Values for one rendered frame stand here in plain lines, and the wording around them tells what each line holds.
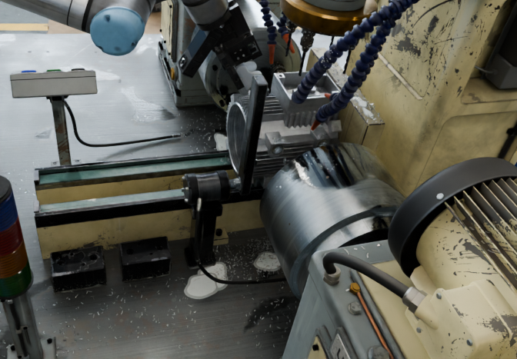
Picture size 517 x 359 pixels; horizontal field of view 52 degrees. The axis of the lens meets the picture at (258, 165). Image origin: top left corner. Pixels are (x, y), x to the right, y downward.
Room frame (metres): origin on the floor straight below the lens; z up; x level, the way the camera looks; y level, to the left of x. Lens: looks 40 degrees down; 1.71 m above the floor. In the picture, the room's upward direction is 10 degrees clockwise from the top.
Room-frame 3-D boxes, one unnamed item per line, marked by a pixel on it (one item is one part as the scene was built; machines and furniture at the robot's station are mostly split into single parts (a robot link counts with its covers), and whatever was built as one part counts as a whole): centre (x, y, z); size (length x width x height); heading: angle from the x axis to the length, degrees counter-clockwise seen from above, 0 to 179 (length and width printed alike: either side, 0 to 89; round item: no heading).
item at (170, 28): (1.49, 0.20, 0.99); 0.35 x 0.31 x 0.37; 24
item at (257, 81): (0.77, 0.02, 1.12); 0.04 x 0.03 x 0.26; 114
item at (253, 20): (1.27, 0.10, 1.04); 0.37 x 0.25 x 0.25; 24
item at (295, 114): (0.96, -0.07, 1.11); 0.12 x 0.11 x 0.07; 115
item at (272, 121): (0.94, -0.04, 1.01); 0.20 x 0.19 x 0.19; 115
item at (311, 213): (0.64, -0.18, 1.04); 0.41 x 0.25 x 0.25; 24
